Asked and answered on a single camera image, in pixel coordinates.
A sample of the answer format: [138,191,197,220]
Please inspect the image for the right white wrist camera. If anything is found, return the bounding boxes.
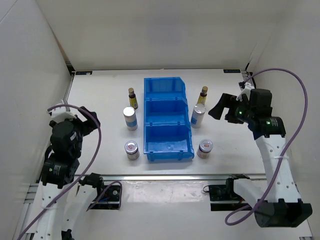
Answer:
[236,81,255,102]

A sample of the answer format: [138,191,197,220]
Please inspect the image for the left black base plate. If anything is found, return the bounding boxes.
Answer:
[87,181,123,210]

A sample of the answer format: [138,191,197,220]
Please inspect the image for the blue three-compartment plastic bin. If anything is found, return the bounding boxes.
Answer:
[143,77,195,162]

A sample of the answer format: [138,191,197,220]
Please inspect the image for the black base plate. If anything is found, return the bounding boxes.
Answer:
[202,184,247,212]
[87,181,123,210]

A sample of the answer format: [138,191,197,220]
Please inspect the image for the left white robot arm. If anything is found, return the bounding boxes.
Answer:
[34,103,101,240]

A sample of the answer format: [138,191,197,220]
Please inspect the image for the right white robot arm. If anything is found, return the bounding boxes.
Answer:
[208,89,313,228]

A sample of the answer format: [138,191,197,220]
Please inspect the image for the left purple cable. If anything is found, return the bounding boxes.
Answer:
[17,104,103,240]

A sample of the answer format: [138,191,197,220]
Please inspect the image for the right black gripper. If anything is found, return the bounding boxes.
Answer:
[208,93,255,124]

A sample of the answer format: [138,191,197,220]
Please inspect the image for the white-lid dark jar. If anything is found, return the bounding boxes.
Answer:
[196,139,213,159]
[124,140,140,160]

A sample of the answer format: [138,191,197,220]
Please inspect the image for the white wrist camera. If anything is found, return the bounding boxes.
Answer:
[47,106,77,124]
[236,81,255,102]

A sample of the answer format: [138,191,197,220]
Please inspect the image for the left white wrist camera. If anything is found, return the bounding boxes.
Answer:
[47,106,77,124]

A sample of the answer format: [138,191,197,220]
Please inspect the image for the front aluminium rail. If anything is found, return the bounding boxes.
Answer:
[72,173,267,182]

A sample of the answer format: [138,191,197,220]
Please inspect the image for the silver-top shaker can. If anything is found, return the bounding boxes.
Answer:
[190,103,206,129]
[123,106,138,131]

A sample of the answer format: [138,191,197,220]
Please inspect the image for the yellow-label brown bottle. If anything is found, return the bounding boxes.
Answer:
[197,86,208,105]
[128,87,139,110]

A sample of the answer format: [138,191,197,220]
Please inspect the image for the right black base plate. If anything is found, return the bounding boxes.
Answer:
[202,184,247,212]

